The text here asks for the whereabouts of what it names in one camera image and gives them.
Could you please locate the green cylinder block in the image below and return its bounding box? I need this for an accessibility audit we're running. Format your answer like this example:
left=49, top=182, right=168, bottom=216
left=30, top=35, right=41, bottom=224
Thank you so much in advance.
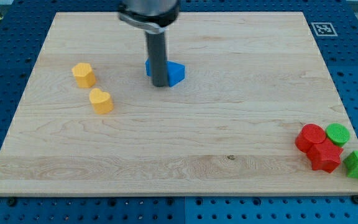
left=325, top=123, right=350, bottom=147

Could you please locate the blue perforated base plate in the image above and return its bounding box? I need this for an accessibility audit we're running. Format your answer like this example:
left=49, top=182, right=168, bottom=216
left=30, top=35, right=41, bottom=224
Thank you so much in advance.
left=0, top=0, right=358, bottom=223

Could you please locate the blue cube block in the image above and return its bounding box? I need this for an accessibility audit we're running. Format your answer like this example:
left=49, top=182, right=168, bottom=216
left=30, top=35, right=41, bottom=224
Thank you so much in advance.
left=145, top=58, right=186, bottom=88

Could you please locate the black screw front left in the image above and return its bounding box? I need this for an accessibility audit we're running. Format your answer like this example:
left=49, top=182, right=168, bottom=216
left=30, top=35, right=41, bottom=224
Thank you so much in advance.
left=6, top=197, right=17, bottom=207

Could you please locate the black screw front right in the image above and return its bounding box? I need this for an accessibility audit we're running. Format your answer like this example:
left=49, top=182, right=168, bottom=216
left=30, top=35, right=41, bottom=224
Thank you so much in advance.
left=351, top=195, right=358, bottom=205

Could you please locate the yellow hexagon block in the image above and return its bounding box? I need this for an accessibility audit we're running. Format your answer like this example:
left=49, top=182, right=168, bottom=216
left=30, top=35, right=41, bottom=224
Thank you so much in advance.
left=71, top=63, right=96, bottom=88

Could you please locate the black screw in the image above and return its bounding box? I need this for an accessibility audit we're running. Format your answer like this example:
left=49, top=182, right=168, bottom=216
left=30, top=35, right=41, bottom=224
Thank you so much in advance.
left=6, top=197, right=17, bottom=207
left=351, top=195, right=358, bottom=205

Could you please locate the red cylinder block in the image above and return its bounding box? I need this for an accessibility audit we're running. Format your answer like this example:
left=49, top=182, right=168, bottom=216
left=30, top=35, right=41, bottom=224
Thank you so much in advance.
left=295, top=123, right=326, bottom=153

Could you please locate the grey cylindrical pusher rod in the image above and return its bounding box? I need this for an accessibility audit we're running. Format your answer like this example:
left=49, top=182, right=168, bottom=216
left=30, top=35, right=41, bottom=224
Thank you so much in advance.
left=145, top=32, right=168, bottom=87

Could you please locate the red star block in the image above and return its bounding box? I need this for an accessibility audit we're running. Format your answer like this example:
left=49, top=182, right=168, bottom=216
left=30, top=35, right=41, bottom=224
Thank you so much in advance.
left=306, top=139, right=344, bottom=173

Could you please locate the light wooden board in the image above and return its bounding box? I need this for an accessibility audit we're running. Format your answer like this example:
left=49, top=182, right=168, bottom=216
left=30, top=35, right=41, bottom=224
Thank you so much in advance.
left=0, top=12, right=358, bottom=197

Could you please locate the white fiducial marker tag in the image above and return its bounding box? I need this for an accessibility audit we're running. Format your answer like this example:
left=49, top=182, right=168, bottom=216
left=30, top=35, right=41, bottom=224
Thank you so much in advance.
left=311, top=22, right=337, bottom=37

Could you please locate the yellow heart block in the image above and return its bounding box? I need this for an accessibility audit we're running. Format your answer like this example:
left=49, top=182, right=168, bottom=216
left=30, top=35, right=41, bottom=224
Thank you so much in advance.
left=89, top=88, right=114, bottom=114

